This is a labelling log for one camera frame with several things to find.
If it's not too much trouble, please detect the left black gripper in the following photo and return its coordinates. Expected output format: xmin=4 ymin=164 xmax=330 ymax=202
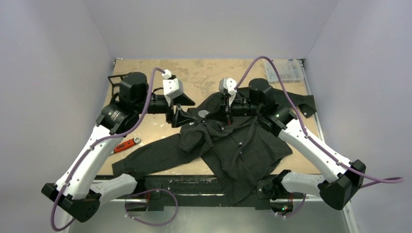
xmin=135 ymin=92 xmax=197 ymax=126

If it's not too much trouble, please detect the round silver brooch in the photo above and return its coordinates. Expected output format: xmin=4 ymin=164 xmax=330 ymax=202
xmin=198 ymin=110 xmax=209 ymax=118

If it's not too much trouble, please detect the black pinstriped shirt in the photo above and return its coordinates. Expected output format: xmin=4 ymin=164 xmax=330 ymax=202
xmin=111 ymin=86 xmax=318 ymax=206

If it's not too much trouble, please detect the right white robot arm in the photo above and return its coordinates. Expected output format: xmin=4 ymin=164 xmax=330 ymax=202
xmin=218 ymin=78 xmax=366 ymax=210

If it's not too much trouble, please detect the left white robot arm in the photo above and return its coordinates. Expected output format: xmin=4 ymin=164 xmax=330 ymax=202
xmin=41 ymin=70 xmax=195 ymax=222

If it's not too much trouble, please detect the clear plastic organizer box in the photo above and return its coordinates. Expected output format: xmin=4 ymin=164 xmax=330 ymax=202
xmin=264 ymin=59 xmax=304 ymax=83

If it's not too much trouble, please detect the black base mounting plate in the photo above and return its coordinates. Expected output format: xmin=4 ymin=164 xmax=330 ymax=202
xmin=125 ymin=175 xmax=303 ymax=215

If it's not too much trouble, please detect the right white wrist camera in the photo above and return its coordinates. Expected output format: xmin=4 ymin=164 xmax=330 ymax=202
xmin=219 ymin=78 xmax=237 ymax=96

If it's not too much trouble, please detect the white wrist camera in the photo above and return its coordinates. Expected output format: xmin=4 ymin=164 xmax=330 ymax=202
xmin=219 ymin=78 xmax=237 ymax=96
xmin=162 ymin=69 xmax=184 ymax=106

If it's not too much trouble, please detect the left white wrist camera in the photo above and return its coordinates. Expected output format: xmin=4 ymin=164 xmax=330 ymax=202
xmin=162 ymin=69 xmax=184 ymax=106

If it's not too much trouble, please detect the red handled adjustable wrench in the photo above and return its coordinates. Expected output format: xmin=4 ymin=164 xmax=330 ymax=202
xmin=112 ymin=137 xmax=141 ymax=154

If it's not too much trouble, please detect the black display frame box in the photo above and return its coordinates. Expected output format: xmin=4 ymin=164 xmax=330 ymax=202
xmin=107 ymin=74 xmax=127 ymax=96

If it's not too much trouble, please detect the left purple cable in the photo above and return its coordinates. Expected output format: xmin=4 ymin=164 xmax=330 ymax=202
xmin=50 ymin=67 xmax=179 ymax=232

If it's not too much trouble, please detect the purple cable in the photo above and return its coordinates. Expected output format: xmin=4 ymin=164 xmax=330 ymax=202
xmin=50 ymin=67 xmax=179 ymax=232
xmin=235 ymin=56 xmax=405 ymax=218

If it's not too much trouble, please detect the aluminium rail frame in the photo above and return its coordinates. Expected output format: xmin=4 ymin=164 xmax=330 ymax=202
xmin=58 ymin=180 xmax=360 ymax=233

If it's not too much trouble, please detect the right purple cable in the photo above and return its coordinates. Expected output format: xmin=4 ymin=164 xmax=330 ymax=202
xmin=235 ymin=56 xmax=405 ymax=218

